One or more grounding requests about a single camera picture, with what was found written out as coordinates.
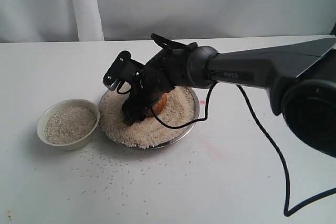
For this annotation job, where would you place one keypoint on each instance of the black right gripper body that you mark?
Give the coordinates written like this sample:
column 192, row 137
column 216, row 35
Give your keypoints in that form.
column 161, row 74

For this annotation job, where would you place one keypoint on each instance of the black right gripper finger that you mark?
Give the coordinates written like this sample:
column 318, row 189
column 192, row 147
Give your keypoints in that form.
column 135, row 107

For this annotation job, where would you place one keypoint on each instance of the brown wooden cup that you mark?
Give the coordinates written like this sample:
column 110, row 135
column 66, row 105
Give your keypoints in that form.
column 158, row 107

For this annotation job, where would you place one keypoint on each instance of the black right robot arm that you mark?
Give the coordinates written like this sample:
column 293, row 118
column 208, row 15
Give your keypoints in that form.
column 299, row 79

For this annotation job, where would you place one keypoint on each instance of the rice in steel tray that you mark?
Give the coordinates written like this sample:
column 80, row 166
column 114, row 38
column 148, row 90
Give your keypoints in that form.
column 173, row 119

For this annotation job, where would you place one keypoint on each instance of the cream ceramic bowl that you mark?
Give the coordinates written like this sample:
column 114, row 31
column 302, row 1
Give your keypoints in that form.
column 60, row 106

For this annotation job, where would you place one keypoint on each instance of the rice in cream bowl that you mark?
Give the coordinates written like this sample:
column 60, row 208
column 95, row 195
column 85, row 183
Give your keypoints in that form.
column 69, row 125

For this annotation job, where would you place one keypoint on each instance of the spilled rice on table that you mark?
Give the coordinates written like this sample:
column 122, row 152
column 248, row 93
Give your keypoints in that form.
column 128, row 178

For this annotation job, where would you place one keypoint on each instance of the round steel tray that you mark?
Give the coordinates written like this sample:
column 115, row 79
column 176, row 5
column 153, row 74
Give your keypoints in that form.
column 195, row 113

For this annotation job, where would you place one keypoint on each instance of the white backdrop curtain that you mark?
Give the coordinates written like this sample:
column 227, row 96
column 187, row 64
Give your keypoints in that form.
column 99, row 20

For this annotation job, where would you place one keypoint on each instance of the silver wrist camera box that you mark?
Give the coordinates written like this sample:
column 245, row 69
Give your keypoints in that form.
column 111, row 79

